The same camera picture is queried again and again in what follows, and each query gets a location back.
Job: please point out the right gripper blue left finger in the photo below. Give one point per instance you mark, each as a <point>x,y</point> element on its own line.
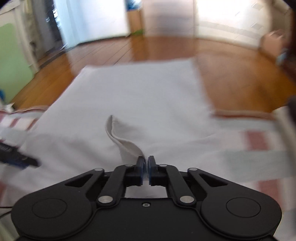
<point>122,177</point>

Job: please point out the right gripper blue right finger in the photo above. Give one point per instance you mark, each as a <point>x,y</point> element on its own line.
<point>169,177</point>

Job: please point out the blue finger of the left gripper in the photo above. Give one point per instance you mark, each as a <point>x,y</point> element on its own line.
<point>10,155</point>

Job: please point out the white sweatshirt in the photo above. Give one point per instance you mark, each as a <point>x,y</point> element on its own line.
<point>109,116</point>

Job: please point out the striped floor rug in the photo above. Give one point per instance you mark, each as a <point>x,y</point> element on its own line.
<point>257,156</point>

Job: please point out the white folded garment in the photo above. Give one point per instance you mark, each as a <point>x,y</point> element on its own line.
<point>286,126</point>

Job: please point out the green object near cabinet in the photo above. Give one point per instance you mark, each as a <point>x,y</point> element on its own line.
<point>138,33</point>

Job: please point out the white door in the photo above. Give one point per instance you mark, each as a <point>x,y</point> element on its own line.
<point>86,21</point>

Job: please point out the cardboard box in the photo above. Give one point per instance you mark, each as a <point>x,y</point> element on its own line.
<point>135,20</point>

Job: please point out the blue spray bottle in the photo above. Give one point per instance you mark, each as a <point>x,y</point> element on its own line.
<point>282,56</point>

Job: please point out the pink handbag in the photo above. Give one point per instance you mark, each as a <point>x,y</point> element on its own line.
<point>273,43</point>

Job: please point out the white drawer cabinet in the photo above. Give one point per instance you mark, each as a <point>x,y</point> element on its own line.
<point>237,22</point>

